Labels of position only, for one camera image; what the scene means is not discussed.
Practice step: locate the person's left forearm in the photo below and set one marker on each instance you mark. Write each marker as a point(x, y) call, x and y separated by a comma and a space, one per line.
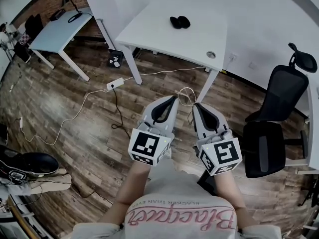
point(132, 183)

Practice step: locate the person's grey printed shirt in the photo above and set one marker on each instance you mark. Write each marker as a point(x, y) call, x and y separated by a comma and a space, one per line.
point(179, 188)

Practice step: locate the white table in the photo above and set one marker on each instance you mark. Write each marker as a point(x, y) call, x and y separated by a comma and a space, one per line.
point(174, 41)

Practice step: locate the pale blue table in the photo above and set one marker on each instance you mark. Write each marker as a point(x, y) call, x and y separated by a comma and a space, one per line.
point(57, 36)

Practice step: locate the white power strip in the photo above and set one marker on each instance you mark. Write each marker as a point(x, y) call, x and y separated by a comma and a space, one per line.
point(115, 83)

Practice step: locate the black object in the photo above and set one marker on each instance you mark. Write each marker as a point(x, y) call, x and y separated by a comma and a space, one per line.
point(179, 22)

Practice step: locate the black floor box white parts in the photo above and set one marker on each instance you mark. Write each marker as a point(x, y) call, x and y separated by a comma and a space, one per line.
point(115, 58)

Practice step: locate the beige foam pieces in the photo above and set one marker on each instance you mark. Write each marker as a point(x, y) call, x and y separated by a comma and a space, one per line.
point(53, 180)

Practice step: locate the black pouch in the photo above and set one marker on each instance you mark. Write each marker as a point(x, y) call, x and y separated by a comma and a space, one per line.
point(207, 183)

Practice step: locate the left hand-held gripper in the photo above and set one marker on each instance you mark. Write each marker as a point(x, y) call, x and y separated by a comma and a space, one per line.
point(145, 144)

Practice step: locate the person's right forearm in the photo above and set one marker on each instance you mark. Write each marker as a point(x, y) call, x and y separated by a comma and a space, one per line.
point(230, 193)

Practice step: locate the black rounded shell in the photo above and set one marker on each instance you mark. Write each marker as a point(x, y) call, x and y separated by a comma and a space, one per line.
point(37, 162)

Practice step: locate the black mesh office chair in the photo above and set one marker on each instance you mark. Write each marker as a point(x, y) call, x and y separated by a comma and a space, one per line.
point(284, 96)

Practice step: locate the black box device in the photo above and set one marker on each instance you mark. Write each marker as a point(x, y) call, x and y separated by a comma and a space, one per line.
point(57, 14)

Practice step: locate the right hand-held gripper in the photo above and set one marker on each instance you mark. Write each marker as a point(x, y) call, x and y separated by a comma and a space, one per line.
point(224, 155)

